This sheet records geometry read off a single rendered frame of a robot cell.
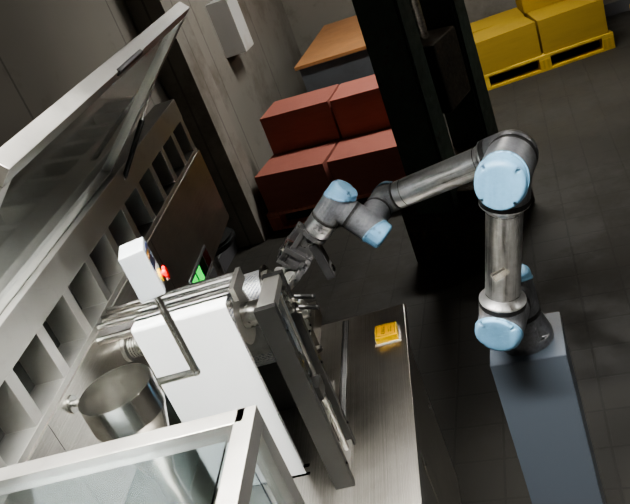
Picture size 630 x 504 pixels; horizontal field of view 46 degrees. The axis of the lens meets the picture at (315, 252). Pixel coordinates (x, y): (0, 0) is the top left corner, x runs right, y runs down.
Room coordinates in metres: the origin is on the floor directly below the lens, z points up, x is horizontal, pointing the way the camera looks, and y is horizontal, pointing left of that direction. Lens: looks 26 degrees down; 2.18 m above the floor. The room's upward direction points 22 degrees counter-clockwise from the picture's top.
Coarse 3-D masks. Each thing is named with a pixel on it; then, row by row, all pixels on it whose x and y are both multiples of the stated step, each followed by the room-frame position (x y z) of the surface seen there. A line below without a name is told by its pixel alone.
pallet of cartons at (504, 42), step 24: (528, 0) 6.64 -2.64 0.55; (552, 0) 6.59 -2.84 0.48; (576, 0) 6.41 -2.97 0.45; (600, 0) 6.15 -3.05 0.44; (480, 24) 6.89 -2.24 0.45; (504, 24) 6.57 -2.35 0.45; (528, 24) 6.28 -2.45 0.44; (552, 24) 6.24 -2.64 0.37; (576, 24) 6.20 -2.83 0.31; (600, 24) 6.16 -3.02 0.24; (480, 48) 6.34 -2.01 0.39; (504, 48) 6.31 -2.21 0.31; (528, 48) 6.28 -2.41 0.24; (552, 48) 6.24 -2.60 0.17; (600, 48) 6.20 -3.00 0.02; (504, 72) 6.64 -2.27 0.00; (528, 72) 6.32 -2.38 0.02
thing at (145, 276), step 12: (144, 240) 1.32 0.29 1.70; (120, 252) 1.29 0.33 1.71; (132, 252) 1.27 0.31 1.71; (144, 252) 1.27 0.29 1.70; (120, 264) 1.26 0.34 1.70; (132, 264) 1.26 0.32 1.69; (144, 264) 1.26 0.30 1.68; (156, 264) 1.32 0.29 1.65; (132, 276) 1.26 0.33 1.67; (144, 276) 1.26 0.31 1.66; (156, 276) 1.27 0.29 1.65; (168, 276) 1.29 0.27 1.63; (144, 288) 1.26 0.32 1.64; (156, 288) 1.26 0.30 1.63; (144, 300) 1.26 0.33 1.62
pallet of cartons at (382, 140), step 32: (320, 96) 5.49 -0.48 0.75; (352, 96) 5.20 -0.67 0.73; (288, 128) 5.45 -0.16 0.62; (320, 128) 5.35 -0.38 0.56; (352, 128) 5.23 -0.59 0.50; (384, 128) 5.13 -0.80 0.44; (288, 160) 5.27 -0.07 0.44; (320, 160) 5.00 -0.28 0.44; (352, 160) 4.84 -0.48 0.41; (384, 160) 4.74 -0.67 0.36; (288, 192) 5.09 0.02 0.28; (320, 192) 4.98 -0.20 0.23; (288, 224) 5.14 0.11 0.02
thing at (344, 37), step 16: (352, 16) 7.68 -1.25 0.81; (320, 32) 7.52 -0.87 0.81; (336, 32) 7.21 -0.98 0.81; (352, 32) 6.93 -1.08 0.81; (320, 48) 6.80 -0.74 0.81; (336, 48) 6.54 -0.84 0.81; (352, 48) 6.30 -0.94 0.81; (304, 64) 6.42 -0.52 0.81; (320, 64) 6.39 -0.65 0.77; (336, 64) 6.34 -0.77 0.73; (352, 64) 6.29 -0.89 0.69; (368, 64) 6.24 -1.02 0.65; (304, 80) 6.45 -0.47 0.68; (320, 80) 6.40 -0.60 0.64; (336, 80) 6.35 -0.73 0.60
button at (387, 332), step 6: (384, 324) 1.96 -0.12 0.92; (390, 324) 1.94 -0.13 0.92; (396, 324) 1.94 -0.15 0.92; (378, 330) 1.94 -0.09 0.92; (384, 330) 1.93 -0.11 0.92; (390, 330) 1.91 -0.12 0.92; (396, 330) 1.90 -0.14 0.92; (378, 336) 1.91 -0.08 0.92; (384, 336) 1.90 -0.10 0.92; (390, 336) 1.89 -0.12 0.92; (396, 336) 1.89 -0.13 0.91; (378, 342) 1.90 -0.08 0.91; (384, 342) 1.90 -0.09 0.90
